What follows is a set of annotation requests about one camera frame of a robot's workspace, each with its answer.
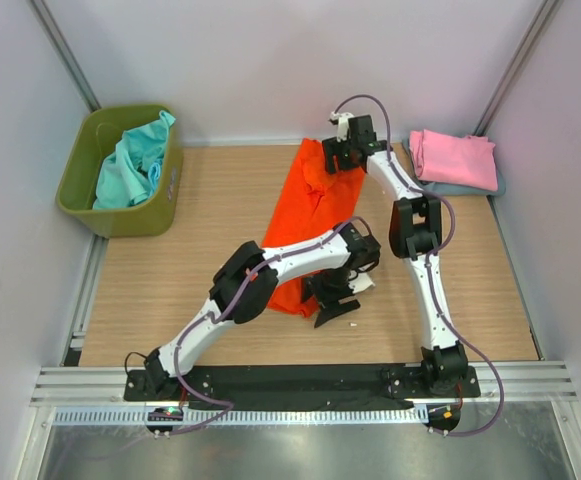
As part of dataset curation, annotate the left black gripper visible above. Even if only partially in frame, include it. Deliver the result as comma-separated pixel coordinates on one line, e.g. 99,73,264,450
302,267,360,326

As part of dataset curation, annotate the orange t shirt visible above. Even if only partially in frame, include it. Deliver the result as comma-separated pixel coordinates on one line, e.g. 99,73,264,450
261,137,366,318

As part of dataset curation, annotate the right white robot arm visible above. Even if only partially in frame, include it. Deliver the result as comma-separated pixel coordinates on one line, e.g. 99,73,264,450
322,113,468,396

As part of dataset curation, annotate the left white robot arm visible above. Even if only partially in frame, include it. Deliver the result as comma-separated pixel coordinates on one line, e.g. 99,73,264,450
124,222,381,401

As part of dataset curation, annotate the grey folded t shirt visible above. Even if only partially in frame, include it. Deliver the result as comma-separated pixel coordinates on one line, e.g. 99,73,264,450
401,137,508,197

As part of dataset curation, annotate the pink folded t shirt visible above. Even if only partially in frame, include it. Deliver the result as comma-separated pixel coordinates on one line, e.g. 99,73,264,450
409,129,499,192

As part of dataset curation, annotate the teal t shirt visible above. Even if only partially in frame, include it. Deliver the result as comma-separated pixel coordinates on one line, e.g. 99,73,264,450
92,110,176,210

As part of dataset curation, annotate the green plastic bin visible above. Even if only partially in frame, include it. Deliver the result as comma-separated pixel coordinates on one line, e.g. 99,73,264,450
56,104,183,238

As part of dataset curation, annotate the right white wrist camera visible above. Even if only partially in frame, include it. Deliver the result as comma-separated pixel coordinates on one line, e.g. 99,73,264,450
329,112,354,142

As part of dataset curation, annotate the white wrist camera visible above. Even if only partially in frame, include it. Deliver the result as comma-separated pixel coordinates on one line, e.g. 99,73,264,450
329,112,354,142
348,271,375,295

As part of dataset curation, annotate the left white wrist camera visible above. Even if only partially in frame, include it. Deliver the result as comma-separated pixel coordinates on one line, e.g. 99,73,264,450
348,271,375,295

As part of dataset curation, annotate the white slotted cable duct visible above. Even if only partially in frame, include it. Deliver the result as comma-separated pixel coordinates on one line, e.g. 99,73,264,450
53,405,428,427

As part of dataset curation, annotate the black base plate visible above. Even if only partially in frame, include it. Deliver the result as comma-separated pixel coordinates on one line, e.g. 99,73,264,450
122,363,482,413

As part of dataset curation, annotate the aluminium frame rail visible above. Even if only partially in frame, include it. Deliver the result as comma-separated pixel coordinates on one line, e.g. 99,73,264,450
32,361,576,411

